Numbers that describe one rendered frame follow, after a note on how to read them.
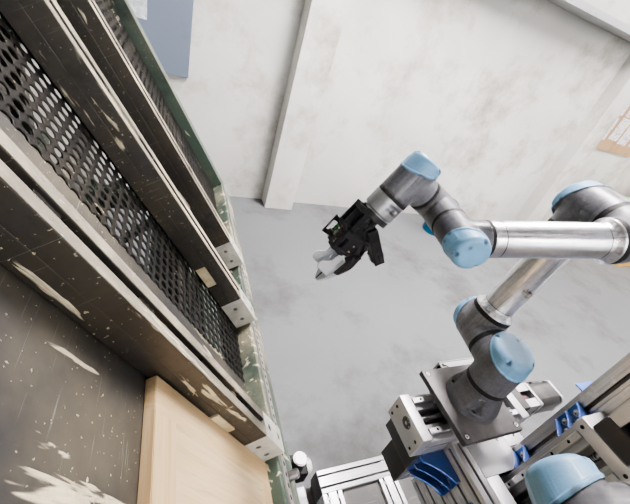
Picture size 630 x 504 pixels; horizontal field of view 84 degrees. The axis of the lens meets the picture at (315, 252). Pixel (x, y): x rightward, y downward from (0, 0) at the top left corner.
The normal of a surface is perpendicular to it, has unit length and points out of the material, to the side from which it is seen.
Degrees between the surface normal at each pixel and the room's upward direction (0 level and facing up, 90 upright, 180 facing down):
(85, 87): 90
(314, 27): 90
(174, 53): 90
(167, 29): 90
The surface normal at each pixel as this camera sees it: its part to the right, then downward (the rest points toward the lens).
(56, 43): 0.29, 0.61
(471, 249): 0.08, 0.59
